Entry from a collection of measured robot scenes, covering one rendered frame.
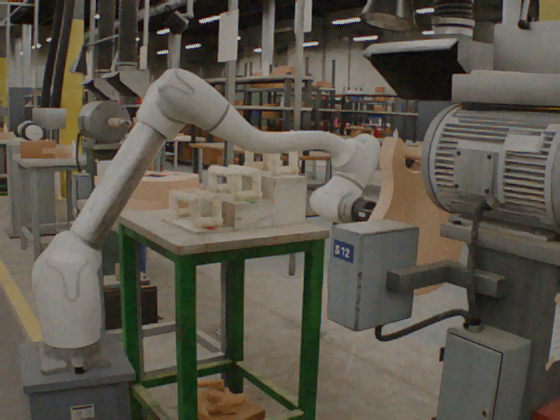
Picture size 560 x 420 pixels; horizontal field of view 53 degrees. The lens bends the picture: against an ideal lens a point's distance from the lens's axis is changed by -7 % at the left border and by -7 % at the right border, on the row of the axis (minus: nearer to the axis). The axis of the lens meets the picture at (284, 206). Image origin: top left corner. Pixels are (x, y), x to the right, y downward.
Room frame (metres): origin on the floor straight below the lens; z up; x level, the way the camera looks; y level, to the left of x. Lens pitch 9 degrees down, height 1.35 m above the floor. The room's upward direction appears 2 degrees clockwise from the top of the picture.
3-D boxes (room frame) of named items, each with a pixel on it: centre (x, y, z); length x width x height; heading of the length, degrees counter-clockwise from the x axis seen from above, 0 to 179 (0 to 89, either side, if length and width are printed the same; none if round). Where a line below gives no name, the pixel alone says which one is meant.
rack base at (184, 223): (2.04, 0.31, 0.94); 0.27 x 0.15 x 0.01; 38
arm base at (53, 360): (1.37, 0.53, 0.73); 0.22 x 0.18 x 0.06; 27
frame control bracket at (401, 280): (1.17, -0.29, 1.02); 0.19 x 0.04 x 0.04; 124
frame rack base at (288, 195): (2.23, 0.06, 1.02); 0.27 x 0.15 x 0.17; 38
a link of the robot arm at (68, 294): (1.39, 0.55, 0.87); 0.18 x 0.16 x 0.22; 28
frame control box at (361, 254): (1.13, -0.24, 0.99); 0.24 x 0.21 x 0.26; 34
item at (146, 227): (2.15, 0.25, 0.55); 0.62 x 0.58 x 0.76; 34
